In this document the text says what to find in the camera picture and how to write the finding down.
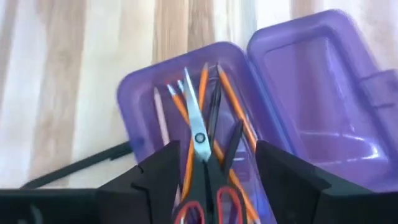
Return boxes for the purple plastic supply box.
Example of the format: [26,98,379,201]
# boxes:
[116,8,398,224]

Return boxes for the black pen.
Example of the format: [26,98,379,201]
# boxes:
[20,141,134,190]

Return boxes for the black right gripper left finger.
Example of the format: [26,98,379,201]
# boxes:
[96,139,182,224]

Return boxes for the scissors with black red handles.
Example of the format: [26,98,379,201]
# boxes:
[172,67,249,224]

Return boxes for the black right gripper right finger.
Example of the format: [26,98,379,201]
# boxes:
[255,140,331,224]

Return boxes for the pale pink pencil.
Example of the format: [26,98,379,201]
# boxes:
[153,86,171,147]

